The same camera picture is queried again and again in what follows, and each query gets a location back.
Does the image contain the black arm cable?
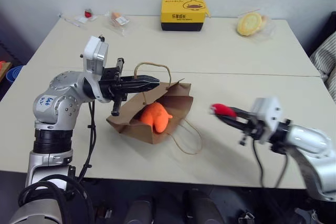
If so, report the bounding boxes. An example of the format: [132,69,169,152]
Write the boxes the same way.
[251,136,290,189]
[18,100,97,224]

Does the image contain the red toy in plastic bag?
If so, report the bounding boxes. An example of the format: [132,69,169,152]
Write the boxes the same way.
[74,7,99,23]

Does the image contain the orange plush toy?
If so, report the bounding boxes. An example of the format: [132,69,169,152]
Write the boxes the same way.
[140,102,174,134]

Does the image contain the orange toy in plastic bag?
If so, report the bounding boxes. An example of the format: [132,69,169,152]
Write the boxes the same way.
[103,10,131,36]

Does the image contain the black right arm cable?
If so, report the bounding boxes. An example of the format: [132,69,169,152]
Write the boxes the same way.
[251,136,290,189]

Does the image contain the red plush toy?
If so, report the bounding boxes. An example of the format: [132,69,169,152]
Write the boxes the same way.
[209,103,238,119]

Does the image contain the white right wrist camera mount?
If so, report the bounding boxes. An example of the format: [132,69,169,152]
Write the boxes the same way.
[248,96,283,145]

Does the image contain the brown paper bag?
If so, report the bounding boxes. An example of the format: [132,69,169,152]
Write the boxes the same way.
[106,62,203,156]

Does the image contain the yellow duck print box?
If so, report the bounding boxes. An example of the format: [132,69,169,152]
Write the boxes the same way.
[160,0,212,32]

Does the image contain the striped grey cushion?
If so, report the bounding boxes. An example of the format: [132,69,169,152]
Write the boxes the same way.
[309,30,336,104]

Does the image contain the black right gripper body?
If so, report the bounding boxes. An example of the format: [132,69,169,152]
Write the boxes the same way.
[238,114,266,146]

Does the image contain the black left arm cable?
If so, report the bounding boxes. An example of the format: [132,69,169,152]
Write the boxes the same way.
[18,100,97,224]

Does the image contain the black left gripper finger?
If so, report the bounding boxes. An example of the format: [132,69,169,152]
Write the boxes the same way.
[120,74,160,86]
[122,83,160,95]

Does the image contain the wooden board with orange item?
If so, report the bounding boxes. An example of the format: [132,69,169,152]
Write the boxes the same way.
[0,60,12,81]

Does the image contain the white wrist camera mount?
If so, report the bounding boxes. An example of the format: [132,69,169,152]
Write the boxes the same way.
[248,96,283,145]
[80,35,109,78]

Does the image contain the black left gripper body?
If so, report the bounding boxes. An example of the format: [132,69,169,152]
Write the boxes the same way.
[99,58,129,117]

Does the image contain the yellow plush in plastic bag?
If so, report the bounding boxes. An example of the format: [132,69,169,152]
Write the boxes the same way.
[235,8,277,43]

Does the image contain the thin white plastic stick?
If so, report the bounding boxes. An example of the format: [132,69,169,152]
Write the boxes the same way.
[58,13,82,28]

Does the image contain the dark rounded shape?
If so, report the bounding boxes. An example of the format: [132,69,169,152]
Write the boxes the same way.
[182,189,226,224]
[122,194,156,224]

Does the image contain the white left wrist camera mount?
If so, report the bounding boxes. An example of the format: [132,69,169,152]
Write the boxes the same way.
[80,35,109,78]

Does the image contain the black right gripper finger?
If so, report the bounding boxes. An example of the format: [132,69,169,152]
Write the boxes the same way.
[228,106,253,120]
[215,113,247,131]

